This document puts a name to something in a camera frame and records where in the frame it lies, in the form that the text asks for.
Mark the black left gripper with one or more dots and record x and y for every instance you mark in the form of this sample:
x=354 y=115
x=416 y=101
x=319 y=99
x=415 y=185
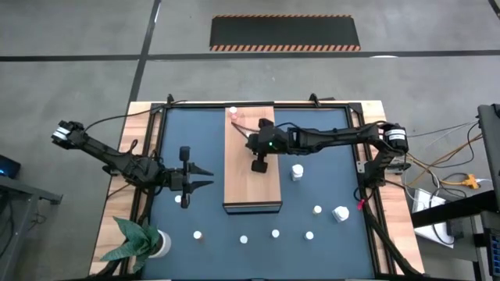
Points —
x=176 y=181

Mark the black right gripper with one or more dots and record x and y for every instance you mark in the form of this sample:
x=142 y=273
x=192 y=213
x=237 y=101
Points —
x=269 y=142

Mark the red pill bottle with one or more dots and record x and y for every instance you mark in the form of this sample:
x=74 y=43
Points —
x=233 y=111

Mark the orange pill bottle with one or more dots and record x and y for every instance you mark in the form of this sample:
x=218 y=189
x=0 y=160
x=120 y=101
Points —
x=197 y=235
x=317 y=210

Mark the large white supplement bottle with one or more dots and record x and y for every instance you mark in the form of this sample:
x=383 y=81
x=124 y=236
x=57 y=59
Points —
x=297 y=170
x=341 y=213

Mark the amber pill bottle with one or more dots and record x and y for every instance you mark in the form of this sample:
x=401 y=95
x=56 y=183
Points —
x=243 y=239

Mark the pale yellow pill bottle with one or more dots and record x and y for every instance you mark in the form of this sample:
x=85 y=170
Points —
x=275 y=233

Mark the green pill bottle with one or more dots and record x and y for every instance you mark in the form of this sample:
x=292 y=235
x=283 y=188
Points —
x=309 y=235

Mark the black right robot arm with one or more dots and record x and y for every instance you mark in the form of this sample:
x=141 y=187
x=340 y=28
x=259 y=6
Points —
x=340 y=136

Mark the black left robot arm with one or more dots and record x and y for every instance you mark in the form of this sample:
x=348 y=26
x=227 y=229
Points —
x=101 y=150

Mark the snake plant white pot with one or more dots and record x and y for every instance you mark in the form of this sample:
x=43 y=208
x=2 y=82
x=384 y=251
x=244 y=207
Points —
x=134 y=242

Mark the black floor mat orange stripes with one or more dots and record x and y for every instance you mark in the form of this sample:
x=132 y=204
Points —
x=285 y=31

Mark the grey side table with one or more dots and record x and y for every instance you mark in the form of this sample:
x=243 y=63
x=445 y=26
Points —
x=23 y=195

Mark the black device blue light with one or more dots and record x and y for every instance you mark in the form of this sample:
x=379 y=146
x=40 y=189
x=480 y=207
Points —
x=8 y=168

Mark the black side desk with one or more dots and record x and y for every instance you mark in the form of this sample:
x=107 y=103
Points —
x=453 y=208

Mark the yellow power splitter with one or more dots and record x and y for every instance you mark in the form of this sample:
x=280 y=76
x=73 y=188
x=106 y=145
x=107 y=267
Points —
x=470 y=181

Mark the grey equipment case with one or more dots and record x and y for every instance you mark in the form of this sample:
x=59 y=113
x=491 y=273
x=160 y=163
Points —
x=490 y=148

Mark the wooden shelf black frame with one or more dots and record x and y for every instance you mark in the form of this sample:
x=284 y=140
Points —
x=250 y=187

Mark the black table frame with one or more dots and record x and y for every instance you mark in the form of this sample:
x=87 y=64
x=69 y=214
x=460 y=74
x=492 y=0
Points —
x=195 y=104

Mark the black frame clamp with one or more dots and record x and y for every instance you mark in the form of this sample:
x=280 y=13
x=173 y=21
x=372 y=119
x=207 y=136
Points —
x=314 y=99
x=170 y=99

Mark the silver mounting bracket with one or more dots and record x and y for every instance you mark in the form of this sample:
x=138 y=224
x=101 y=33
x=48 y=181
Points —
x=361 y=167

